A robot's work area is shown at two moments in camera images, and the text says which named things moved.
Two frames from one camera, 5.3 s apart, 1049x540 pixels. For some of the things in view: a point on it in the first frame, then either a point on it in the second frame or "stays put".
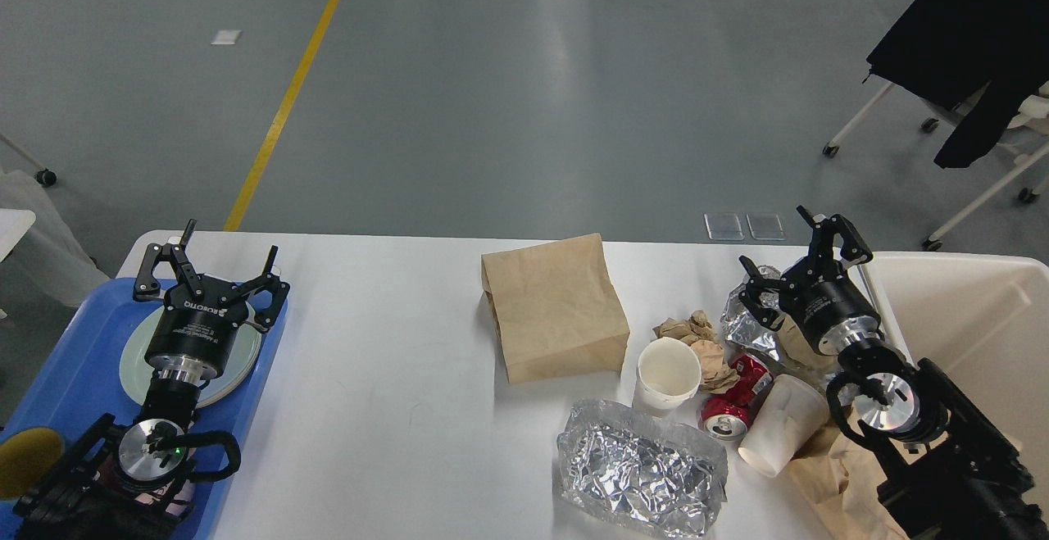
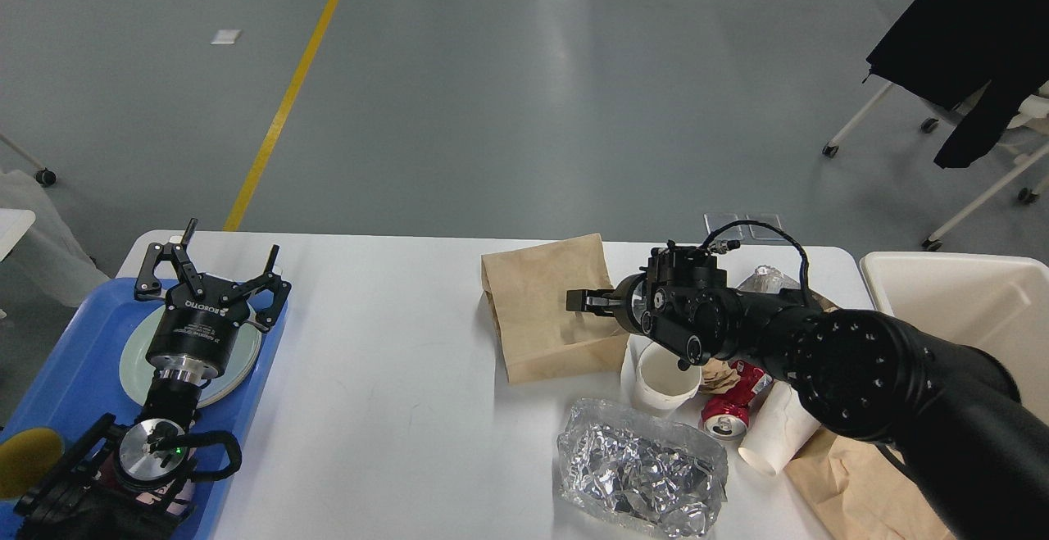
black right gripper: [833, 312] → [630, 301]
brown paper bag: [556, 311] stays put
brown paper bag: [842, 476] stays put
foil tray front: [627, 467] stays put
